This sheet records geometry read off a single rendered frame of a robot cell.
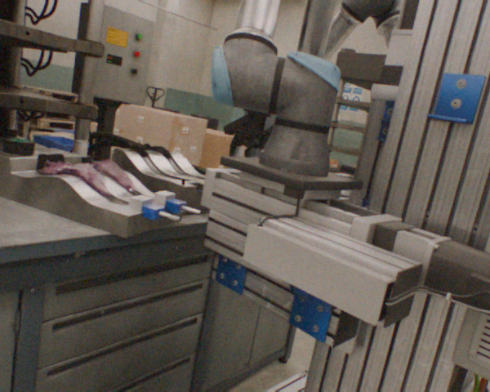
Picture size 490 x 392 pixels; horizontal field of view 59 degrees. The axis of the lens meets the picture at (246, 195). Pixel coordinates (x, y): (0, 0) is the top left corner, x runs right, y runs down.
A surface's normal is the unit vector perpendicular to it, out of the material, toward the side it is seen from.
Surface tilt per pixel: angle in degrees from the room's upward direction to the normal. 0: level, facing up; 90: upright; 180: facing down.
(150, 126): 84
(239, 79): 94
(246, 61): 68
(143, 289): 90
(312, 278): 90
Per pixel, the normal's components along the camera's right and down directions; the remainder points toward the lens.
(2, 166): -0.37, 0.11
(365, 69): -0.63, 0.03
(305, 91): -0.10, 0.18
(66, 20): 0.76, 0.26
